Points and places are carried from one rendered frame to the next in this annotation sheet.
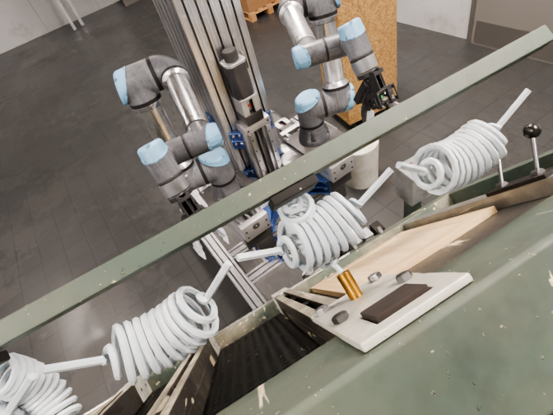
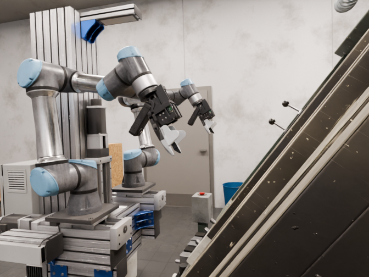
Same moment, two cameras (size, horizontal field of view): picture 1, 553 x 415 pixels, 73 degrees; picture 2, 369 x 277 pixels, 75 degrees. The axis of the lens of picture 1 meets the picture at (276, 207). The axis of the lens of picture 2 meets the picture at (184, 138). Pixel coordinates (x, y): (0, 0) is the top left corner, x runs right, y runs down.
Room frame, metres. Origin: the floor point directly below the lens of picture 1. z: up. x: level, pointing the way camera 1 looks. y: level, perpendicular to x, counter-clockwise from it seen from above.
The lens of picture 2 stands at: (0.31, 0.80, 1.38)
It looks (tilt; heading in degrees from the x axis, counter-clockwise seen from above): 2 degrees down; 305
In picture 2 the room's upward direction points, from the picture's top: 2 degrees counter-clockwise
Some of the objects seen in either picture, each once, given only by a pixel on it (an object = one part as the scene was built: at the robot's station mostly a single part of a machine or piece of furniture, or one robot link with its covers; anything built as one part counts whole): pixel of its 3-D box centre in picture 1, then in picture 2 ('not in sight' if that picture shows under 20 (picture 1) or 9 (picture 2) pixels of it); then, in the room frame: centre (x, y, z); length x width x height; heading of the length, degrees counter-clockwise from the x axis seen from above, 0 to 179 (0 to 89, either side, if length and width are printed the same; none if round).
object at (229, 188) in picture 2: not in sight; (238, 199); (1.78, -2.76, 0.28); 0.48 x 0.44 x 0.56; 21
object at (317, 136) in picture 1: (313, 128); (133, 177); (1.47, -0.28, 1.09); 0.15 x 0.15 x 0.10
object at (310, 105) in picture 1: (309, 107); (133, 159); (1.47, -0.29, 1.20); 0.13 x 0.12 x 0.14; 85
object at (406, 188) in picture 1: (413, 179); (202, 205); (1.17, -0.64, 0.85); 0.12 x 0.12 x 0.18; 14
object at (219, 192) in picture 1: (225, 184); (84, 199); (1.29, 0.18, 1.09); 0.15 x 0.15 x 0.10
